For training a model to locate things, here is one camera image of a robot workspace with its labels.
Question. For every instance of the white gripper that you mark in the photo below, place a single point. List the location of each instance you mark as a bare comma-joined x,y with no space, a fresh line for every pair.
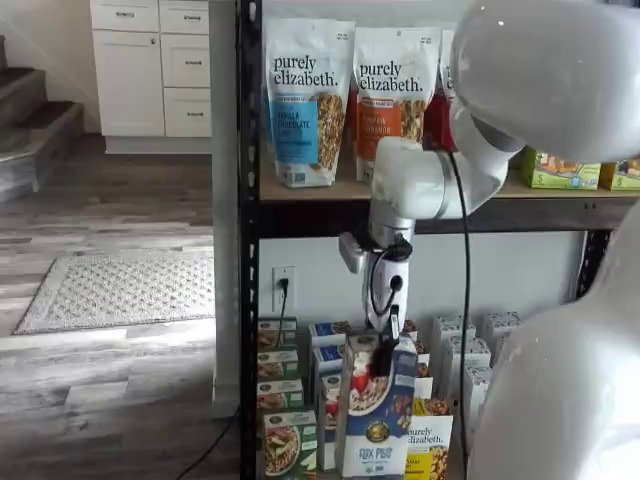
387,285

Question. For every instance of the blue white cereal box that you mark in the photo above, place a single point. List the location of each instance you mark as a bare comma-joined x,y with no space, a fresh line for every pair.
327,331
331,400
375,440
327,356

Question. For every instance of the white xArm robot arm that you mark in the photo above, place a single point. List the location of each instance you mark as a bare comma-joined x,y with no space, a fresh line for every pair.
550,75

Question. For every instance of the white patterned box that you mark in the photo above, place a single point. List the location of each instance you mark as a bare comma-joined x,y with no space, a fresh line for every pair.
477,352
501,347
502,322
450,327
480,385

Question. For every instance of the green cereal box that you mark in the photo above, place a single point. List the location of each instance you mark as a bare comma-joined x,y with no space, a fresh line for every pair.
277,365
290,445
275,334
280,395

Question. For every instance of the wooden shelf board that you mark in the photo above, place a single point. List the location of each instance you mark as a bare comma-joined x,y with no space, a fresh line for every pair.
325,193

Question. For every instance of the green Bobo's snack box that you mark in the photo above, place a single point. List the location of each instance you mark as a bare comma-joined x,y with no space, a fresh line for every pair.
560,172

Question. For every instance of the yellow Bobo's snack box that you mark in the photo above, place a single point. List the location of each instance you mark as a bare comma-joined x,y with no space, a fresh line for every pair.
620,177

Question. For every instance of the orange label granola bag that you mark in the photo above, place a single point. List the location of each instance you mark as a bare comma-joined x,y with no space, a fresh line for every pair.
352,130
380,100

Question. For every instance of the red label granola bag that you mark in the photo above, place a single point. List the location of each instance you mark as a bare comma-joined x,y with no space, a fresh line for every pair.
445,115
431,125

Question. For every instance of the blue label granola bag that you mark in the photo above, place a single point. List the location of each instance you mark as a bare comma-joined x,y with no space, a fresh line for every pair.
300,125
267,100

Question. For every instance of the grey patterned rug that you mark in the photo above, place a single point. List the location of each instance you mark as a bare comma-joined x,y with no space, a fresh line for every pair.
125,295

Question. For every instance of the white kitchen cabinet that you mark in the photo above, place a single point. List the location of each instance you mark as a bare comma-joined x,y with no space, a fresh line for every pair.
130,80

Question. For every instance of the grey wooden stairs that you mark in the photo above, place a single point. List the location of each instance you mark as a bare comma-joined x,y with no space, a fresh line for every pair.
30,130

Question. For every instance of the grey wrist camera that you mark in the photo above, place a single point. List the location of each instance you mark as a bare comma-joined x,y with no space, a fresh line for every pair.
354,252

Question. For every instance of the white wall outlet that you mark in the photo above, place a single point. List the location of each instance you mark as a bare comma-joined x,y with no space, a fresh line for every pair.
290,277

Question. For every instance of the black metal shelf frame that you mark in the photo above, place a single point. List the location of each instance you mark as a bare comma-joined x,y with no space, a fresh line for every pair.
249,250

